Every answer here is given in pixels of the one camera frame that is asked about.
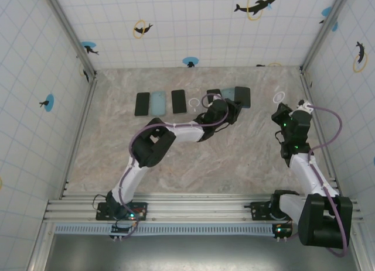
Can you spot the black smartphone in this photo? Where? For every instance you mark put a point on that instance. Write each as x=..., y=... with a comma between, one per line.
x=178, y=101
x=273, y=97
x=213, y=93
x=243, y=95
x=142, y=104

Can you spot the light blue phone case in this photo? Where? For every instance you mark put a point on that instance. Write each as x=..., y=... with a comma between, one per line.
x=158, y=104
x=228, y=94

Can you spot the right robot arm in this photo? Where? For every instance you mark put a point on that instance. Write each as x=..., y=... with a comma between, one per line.
x=322, y=224

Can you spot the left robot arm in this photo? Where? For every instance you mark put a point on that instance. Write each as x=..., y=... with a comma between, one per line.
x=152, y=145

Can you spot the aluminium mounting beam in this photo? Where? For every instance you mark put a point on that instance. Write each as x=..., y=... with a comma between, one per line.
x=199, y=206

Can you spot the black controller box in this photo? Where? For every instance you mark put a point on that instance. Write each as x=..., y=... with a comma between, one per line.
x=282, y=230
x=120, y=230

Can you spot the grey metal panel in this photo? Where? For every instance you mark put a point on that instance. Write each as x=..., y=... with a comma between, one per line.
x=199, y=253

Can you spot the aluminium side rail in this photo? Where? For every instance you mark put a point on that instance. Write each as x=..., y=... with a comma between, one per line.
x=79, y=136
x=316, y=113

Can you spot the aluminium corner post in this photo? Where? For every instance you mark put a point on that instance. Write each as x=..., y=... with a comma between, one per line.
x=73, y=34
x=325, y=28

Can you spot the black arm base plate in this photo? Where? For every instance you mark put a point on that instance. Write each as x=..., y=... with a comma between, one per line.
x=257, y=214
x=101, y=215

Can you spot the aluminium frame leg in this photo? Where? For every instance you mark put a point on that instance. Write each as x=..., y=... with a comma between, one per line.
x=41, y=250
x=358, y=253

